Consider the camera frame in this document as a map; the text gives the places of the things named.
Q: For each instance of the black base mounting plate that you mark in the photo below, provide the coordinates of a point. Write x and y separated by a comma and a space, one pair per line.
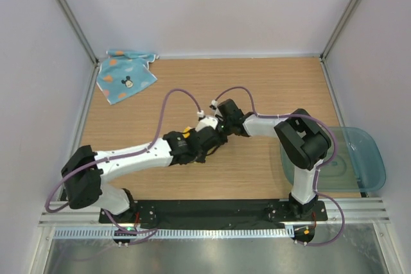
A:
169, 211

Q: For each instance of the white slotted cable duct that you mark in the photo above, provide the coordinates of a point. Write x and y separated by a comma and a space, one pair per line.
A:
113, 233

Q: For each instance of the teal transparent plastic tub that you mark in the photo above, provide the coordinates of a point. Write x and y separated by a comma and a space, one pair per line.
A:
357, 167

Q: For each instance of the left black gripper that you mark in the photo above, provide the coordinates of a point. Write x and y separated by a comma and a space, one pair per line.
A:
201, 157

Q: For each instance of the blue cartoon mouse towel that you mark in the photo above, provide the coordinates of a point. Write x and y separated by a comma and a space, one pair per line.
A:
125, 73

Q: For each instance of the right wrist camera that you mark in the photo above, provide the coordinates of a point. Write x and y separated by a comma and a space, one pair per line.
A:
228, 110

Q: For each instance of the yellow green crocodile towel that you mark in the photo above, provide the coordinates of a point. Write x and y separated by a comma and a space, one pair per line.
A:
186, 131

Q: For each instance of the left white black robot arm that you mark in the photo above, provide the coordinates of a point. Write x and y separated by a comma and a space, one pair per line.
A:
89, 172

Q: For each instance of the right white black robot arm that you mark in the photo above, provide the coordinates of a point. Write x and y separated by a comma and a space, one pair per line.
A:
304, 141

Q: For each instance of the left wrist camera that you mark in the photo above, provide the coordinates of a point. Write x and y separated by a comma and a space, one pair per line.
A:
207, 121

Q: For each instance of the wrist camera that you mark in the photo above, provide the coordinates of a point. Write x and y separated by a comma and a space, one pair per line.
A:
207, 121
228, 110

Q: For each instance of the aluminium frame rail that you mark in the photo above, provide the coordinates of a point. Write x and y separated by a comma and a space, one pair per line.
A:
348, 210

